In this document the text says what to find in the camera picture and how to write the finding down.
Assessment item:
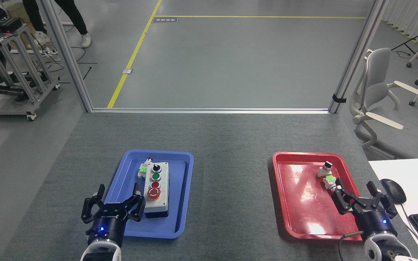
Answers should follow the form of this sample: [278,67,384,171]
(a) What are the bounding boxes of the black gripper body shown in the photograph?
[87,204,129,247]
[354,198,398,240]

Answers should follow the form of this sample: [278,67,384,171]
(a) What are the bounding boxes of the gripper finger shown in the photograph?
[120,183,146,222]
[367,181,398,218]
[81,184,108,223]
[334,178,362,215]

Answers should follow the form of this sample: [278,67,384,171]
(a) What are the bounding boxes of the grey three-button control box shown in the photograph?
[143,162,169,219]

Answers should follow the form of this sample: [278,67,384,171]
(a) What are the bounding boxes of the black computer mouse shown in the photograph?
[380,179,407,204]

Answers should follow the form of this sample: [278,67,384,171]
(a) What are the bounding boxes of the red plastic tray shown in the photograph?
[272,152,364,241]

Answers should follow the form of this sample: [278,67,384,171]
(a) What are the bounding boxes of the blue plastic tray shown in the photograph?
[104,149,194,239]

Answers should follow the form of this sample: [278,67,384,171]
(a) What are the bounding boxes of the grey office chair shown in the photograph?
[349,48,418,160]

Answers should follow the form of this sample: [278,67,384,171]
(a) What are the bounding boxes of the person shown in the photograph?
[22,0,92,49]

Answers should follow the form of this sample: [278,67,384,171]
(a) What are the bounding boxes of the green push button switch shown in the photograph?
[323,175,339,191]

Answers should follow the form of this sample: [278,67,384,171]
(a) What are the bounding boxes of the black knob selector switch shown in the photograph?
[317,162,333,178]

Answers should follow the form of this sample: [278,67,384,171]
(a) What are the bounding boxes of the red push button switch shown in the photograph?
[138,157,154,179]

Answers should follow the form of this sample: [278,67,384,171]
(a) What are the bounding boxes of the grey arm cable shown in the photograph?
[339,231,364,261]

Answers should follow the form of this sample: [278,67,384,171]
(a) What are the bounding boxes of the silver frame rail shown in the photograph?
[92,108,331,114]

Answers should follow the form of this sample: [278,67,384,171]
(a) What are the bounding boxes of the silver frame post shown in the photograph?
[328,0,387,114]
[40,0,93,113]

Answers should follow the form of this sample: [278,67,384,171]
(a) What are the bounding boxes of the aluminium frame cart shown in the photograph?
[0,22,61,122]

